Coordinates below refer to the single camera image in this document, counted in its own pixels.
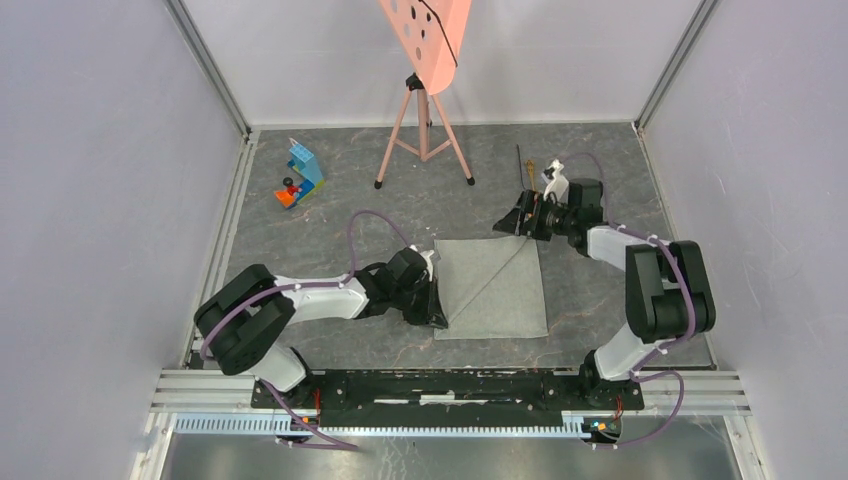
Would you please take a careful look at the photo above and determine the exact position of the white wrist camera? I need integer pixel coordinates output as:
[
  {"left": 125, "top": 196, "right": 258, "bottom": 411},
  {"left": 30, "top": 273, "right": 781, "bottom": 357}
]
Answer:
[
  {"left": 410, "top": 245, "right": 439, "bottom": 280},
  {"left": 543, "top": 159, "right": 570, "bottom": 204}
]

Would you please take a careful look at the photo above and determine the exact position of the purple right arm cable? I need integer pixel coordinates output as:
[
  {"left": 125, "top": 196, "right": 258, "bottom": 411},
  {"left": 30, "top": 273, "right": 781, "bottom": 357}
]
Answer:
[{"left": 563, "top": 152, "right": 698, "bottom": 452}]

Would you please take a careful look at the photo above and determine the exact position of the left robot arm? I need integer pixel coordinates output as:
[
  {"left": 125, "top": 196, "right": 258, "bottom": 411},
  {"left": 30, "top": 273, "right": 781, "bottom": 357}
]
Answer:
[{"left": 193, "top": 247, "right": 448, "bottom": 393}]

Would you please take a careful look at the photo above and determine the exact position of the pink perforated board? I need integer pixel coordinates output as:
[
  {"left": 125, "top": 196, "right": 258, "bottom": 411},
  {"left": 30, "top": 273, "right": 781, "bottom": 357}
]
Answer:
[{"left": 376, "top": 0, "right": 472, "bottom": 95}]

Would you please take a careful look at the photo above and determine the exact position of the blue toy brick figure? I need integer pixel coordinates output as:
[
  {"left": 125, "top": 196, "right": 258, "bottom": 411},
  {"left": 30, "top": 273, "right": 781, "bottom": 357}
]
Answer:
[{"left": 274, "top": 138, "right": 326, "bottom": 210}]

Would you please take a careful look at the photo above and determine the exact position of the gold spoon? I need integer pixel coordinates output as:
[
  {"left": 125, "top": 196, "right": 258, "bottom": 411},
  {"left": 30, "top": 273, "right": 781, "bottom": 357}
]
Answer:
[{"left": 525, "top": 159, "right": 536, "bottom": 190}]

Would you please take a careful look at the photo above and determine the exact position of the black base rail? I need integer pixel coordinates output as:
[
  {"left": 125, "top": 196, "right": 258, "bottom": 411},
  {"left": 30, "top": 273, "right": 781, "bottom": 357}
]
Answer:
[{"left": 282, "top": 366, "right": 645, "bottom": 438}]

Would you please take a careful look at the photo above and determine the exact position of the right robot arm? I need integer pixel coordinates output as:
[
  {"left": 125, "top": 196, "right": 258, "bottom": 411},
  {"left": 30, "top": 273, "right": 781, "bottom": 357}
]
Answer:
[{"left": 493, "top": 178, "right": 716, "bottom": 385}]

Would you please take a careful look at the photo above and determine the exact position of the pink tripod stand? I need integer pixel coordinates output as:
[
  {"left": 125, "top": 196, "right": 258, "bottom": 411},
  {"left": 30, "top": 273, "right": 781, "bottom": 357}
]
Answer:
[{"left": 373, "top": 73, "right": 476, "bottom": 190}]

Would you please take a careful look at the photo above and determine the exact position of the grey cloth napkin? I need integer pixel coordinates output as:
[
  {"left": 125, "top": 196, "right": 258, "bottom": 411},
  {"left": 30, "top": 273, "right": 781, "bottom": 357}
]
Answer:
[{"left": 434, "top": 236, "right": 548, "bottom": 341}]

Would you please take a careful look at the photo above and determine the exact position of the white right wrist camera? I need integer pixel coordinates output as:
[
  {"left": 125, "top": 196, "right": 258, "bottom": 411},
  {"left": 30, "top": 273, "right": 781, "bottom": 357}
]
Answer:
[{"left": 543, "top": 159, "right": 570, "bottom": 204}]

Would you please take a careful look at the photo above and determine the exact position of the thin black utensil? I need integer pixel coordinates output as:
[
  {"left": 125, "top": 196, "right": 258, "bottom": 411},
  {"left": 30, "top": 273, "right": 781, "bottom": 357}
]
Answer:
[{"left": 515, "top": 144, "right": 527, "bottom": 191}]

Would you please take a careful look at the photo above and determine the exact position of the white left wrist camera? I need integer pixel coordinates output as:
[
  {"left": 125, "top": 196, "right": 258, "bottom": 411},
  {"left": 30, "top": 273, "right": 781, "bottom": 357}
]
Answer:
[{"left": 410, "top": 245, "right": 439, "bottom": 280}]

